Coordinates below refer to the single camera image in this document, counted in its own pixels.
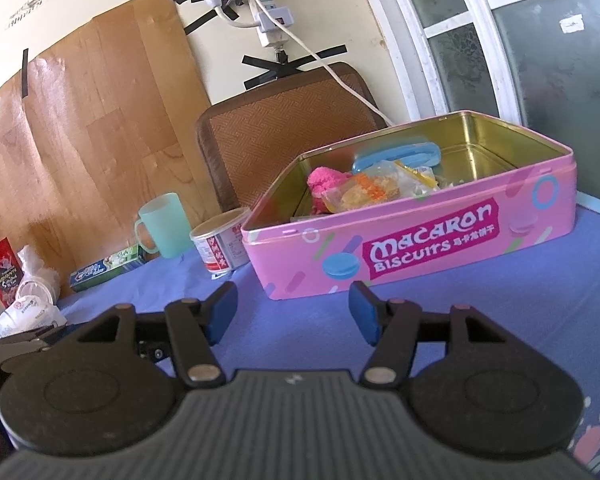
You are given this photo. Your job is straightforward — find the white can red label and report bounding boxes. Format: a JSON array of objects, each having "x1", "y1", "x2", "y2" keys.
[{"x1": 190, "y1": 207, "x2": 251, "y2": 281}]

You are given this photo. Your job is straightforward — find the teal plastic cup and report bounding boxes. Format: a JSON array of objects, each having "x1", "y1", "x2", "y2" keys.
[{"x1": 133, "y1": 192, "x2": 193, "y2": 260}]

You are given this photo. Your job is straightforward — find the pink biscuit tin box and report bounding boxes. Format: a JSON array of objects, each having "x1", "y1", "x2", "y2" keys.
[{"x1": 241, "y1": 110, "x2": 577, "y2": 302}]

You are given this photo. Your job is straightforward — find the blue oval case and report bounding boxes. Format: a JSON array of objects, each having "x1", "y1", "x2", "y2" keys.
[{"x1": 352, "y1": 141, "x2": 442, "y2": 175}]

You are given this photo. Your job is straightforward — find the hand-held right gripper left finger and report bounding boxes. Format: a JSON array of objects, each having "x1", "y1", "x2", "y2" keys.
[{"x1": 77, "y1": 281, "x2": 240, "y2": 389}]

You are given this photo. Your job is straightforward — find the pink fluffy plush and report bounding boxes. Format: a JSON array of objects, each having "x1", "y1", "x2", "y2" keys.
[{"x1": 307, "y1": 166, "x2": 353, "y2": 216}]

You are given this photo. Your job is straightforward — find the white power cable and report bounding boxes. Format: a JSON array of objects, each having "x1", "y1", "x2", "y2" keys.
[{"x1": 275, "y1": 20, "x2": 397, "y2": 127}]

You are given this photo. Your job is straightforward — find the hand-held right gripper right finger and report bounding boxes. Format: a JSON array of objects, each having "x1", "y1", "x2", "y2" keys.
[{"x1": 348, "y1": 280, "x2": 511, "y2": 389}]

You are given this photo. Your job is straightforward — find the blue bedsheet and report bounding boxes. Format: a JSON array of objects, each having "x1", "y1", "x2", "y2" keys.
[{"x1": 0, "y1": 192, "x2": 600, "y2": 476}]

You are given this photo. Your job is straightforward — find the clear plastic bag orange contents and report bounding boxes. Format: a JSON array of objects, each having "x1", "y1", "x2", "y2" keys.
[{"x1": 322, "y1": 160, "x2": 441, "y2": 213}]

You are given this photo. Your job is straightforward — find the brown woven cushion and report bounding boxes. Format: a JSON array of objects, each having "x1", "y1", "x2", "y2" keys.
[{"x1": 195, "y1": 61, "x2": 388, "y2": 213}]

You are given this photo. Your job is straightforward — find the white power strip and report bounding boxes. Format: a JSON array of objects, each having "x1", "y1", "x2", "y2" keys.
[{"x1": 247, "y1": 0, "x2": 296, "y2": 48}]

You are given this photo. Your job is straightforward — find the blue green carton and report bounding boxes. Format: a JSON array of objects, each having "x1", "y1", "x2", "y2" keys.
[{"x1": 70, "y1": 244, "x2": 148, "y2": 292}]

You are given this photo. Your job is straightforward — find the white window frame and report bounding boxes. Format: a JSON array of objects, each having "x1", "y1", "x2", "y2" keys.
[{"x1": 350, "y1": 0, "x2": 600, "y2": 211}]

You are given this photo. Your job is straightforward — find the red printed box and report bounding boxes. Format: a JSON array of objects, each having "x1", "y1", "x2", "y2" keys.
[{"x1": 0, "y1": 239, "x2": 23, "y2": 311}]

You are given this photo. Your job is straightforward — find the white printed packet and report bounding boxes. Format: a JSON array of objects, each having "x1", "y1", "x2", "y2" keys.
[{"x1": 0, "y1": 295, "x2": 71, "y2": 345}]

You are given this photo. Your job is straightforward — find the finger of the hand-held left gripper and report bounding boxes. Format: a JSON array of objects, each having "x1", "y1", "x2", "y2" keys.
[{"x1": 136, "y1": 339, "x2": 170, "y2": 363}]

